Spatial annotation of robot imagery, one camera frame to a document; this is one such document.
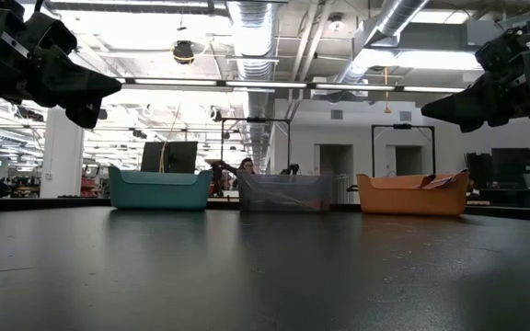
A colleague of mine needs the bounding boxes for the silver fork orange handle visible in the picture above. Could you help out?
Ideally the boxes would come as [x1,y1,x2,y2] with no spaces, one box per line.
[264,190,326,211]

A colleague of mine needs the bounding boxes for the black monitor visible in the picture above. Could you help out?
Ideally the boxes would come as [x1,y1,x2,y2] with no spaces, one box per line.
[490,146,530,185]
[140,141,200,175]

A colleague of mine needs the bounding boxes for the white pillar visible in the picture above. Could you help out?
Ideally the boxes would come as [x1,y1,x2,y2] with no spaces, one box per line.
[40,106,86,199]

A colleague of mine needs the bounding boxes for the black desk with equipment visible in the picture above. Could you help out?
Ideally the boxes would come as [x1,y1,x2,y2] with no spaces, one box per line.
[465,151,530,209]

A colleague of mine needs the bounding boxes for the red cart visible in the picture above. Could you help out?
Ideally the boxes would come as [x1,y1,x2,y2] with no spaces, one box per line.
[79,164,101,199]

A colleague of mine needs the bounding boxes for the yellow ceiling pendant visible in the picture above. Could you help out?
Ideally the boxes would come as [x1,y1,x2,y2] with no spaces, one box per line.
[382,67,393,115]

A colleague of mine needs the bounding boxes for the orange plastic bin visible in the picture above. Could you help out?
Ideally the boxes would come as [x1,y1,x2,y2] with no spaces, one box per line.
[355,170,472,217]

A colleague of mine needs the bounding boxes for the teal plastic bin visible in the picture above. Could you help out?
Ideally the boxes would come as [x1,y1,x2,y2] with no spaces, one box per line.
[108,165,213,211]

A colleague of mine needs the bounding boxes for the person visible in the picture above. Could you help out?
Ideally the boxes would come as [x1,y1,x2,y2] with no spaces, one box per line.
[209,157,257,197]

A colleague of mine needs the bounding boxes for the dark grey translucent bin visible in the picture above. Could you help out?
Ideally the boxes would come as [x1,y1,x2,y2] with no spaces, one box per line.
[236,169,334,213]

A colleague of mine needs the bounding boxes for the black table mat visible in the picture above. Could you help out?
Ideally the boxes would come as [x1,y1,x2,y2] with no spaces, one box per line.
[0,204,530,331]

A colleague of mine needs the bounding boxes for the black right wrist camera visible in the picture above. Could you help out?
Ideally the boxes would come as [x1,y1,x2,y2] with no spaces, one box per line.
[475,27,530,70]

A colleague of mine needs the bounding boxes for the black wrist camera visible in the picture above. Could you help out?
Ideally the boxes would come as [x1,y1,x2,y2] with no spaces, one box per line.
[475,27,530,70]
[18,11,79,56]

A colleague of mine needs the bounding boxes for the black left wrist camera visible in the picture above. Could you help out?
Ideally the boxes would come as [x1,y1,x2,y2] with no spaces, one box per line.
[18,11,79,56]

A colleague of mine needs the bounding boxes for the black gantry frame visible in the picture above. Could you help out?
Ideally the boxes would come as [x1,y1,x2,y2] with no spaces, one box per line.
[371,122,436,177]

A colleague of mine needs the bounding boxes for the yellow hanging cable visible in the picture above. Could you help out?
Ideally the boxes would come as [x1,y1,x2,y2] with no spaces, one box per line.
[157,101,182,175]

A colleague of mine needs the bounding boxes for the black ceiling dome camera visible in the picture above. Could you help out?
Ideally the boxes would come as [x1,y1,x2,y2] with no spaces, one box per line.
[172,40,196,65]

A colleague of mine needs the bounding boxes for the silver smooth ventilation duct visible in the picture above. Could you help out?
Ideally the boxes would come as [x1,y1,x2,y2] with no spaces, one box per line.
[336,0,432,100]

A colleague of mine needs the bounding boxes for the silver ribbed ventilation duct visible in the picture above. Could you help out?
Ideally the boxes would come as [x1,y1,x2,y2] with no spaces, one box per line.
[225,0,281,174]

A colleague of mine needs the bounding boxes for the ceiling light rail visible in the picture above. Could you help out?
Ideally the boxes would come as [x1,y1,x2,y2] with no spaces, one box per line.
[117,76,467,94]

